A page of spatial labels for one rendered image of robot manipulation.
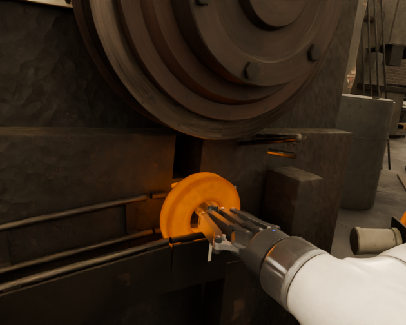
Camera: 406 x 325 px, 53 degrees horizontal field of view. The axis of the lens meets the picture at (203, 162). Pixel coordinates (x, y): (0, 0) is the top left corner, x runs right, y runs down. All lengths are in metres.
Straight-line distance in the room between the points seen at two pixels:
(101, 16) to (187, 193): 0.30
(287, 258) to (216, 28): 0.30
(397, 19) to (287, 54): 7.94
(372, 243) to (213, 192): 0.38
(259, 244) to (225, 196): 0.18
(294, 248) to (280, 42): 0.29
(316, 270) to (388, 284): 0.08
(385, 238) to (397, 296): 0.46
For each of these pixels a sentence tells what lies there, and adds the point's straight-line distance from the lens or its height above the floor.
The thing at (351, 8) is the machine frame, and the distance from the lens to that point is 1.10.
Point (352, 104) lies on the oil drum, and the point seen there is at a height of 0.83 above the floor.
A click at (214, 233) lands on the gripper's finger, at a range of 0.61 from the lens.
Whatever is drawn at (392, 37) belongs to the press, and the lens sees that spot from 8.52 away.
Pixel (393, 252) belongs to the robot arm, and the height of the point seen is 0.79.
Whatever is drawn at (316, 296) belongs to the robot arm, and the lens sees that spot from 0.49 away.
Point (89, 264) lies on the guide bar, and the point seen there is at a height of 0.70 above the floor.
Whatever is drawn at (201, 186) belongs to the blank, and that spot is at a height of 0.80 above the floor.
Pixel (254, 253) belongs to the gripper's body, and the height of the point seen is 0.75.
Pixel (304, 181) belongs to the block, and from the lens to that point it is 0.83.
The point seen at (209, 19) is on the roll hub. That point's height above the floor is 1.05.
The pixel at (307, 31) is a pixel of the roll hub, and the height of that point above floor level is 1.06.
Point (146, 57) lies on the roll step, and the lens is 0.57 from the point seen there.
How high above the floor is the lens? 1.00
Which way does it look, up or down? 13 degrees down
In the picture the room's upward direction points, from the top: 6 degrees clockwise
